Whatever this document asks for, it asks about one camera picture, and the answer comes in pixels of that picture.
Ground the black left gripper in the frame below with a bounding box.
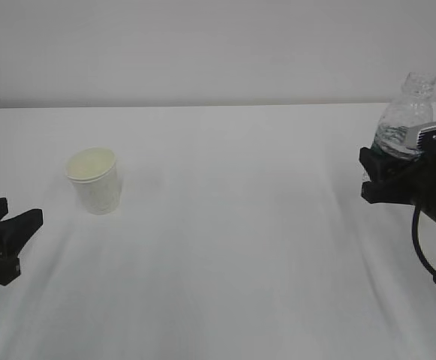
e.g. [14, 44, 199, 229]
[0, 197, 43, 286]

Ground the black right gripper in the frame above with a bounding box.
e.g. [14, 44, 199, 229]
[359, 147, 436, 210]

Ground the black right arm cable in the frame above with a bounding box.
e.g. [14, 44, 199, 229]
[411, 204, 436, 298]

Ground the white paper cup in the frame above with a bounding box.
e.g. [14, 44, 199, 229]
[65, 147, 121, 215]

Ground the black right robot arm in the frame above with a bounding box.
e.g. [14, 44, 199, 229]
[359, 121, 436, 222]

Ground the clear green-label water bottle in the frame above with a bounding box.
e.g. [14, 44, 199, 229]
[370, 72, 436, 169]

